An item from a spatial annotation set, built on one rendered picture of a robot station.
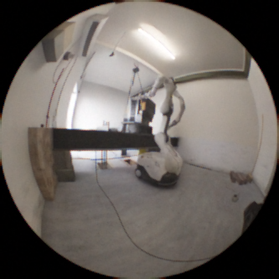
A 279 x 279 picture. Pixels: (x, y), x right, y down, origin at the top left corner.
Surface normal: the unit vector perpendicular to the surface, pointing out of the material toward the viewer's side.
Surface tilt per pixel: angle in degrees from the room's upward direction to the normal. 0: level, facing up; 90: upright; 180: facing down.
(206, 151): 90
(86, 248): 0
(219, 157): 90
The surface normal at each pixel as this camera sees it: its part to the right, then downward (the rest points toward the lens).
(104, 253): 0.10, -0.99
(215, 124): -0.77, -0.03
